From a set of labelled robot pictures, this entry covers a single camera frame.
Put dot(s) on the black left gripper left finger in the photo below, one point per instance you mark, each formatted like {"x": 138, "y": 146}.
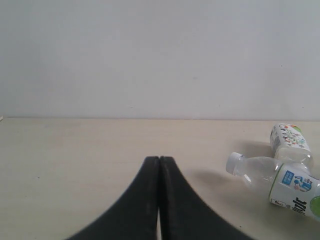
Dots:
{"x": 134, "y": 215}

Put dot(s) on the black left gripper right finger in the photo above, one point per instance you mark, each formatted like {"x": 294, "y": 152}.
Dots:
{"x": 183, "y": 214}

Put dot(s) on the floral label clear bottle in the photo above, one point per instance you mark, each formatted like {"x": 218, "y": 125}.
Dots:
{"x": 289, "y": 145}

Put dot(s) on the green lime label bottle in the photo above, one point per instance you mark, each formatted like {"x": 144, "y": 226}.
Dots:
{"x": 287, "y": 185}

